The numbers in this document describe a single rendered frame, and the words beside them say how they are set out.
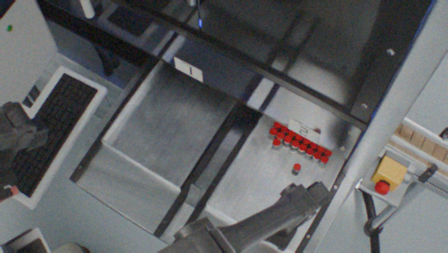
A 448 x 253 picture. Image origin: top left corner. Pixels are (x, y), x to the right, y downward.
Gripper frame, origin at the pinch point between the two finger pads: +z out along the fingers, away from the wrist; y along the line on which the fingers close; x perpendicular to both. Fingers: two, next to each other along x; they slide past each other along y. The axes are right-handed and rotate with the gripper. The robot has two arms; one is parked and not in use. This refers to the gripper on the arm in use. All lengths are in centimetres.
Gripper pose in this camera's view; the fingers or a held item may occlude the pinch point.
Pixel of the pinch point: (276, 239)
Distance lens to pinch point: 140.5
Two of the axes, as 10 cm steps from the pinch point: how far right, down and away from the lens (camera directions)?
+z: -1.0, 5.2, 8.5
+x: -8.6, -4.8, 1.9
